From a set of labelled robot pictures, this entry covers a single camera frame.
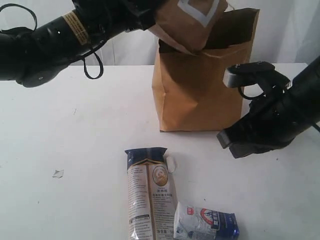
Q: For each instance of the small torn paper scrap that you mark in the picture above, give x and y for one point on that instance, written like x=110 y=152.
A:
x=58 y=174

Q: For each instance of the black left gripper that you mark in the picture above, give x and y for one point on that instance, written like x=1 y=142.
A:
x=105 y=19

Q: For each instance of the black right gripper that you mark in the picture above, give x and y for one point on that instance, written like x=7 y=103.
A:
x=273 y=129

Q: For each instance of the long pasta packet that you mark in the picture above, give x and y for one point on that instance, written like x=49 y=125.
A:
x=151 y=195

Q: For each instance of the brown paper bag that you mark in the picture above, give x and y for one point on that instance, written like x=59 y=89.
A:
x=188 y=90

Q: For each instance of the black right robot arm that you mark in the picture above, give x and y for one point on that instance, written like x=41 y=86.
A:
x=306 y=80

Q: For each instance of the white blue salt packet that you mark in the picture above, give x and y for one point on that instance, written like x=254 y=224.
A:
x=196 y=223

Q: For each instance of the white cube by pasta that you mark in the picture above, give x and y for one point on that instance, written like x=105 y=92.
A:
x=171 y=164

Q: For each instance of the brown pouch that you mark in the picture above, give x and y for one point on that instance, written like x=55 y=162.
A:
x=185 y=25

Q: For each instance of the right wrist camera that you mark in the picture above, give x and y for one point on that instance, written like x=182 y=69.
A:
x=259 y=73

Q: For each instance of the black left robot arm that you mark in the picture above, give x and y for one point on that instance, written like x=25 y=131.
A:
x=33 y=57

